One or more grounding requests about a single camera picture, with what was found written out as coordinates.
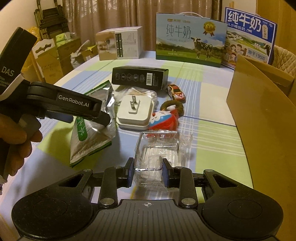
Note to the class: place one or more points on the brown curtain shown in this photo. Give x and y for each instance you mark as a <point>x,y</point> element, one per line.
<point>86,18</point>

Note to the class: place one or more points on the black folded rack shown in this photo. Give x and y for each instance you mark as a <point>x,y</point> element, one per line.
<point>51,22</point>

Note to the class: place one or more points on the blue milk carton box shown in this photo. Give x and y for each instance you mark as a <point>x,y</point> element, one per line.
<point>247,35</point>

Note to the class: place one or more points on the white plastic bag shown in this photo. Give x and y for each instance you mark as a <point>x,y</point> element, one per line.
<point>76,57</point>

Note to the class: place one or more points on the clear plastic box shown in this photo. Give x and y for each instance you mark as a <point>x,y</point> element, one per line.
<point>151,148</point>

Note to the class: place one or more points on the checked bed sheet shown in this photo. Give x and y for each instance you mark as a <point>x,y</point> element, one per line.
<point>158,109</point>

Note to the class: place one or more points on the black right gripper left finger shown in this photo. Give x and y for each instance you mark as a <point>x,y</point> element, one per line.
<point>67,207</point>

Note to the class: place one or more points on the bag of cotton swabs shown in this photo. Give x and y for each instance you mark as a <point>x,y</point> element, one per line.
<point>122,91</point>

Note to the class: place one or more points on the brown cardboard box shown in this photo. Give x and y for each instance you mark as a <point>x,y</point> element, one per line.
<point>261,100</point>

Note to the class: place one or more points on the yellow plastic bag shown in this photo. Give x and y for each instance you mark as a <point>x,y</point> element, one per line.
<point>36,32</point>

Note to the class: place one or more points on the stacked cardboard boxes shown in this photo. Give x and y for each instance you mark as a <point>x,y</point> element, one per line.
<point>49,60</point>

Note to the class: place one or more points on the red white doll keychain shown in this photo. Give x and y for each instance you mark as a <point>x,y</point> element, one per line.
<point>167,117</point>

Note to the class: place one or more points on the silver green foil pouch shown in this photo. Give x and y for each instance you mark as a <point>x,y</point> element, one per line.
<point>89,137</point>

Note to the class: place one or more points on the white brown appliance box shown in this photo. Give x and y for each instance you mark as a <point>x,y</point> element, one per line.
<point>120,43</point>

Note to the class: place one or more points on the red toy car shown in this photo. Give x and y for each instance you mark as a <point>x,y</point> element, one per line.
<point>175,93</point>

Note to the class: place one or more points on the quilted beige chair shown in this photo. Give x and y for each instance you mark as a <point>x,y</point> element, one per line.
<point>284,60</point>

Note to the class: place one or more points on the person's left hand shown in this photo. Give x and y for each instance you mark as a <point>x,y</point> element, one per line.
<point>13,134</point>

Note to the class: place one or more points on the black product box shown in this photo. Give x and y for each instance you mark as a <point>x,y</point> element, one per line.
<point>139,76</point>

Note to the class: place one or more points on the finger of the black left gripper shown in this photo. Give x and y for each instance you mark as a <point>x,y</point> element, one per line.
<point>99,117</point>

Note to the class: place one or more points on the cow picture milk carton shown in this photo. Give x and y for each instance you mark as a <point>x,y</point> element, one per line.
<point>191,39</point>

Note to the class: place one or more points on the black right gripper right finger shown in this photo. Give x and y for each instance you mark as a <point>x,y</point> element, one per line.
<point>228,208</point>

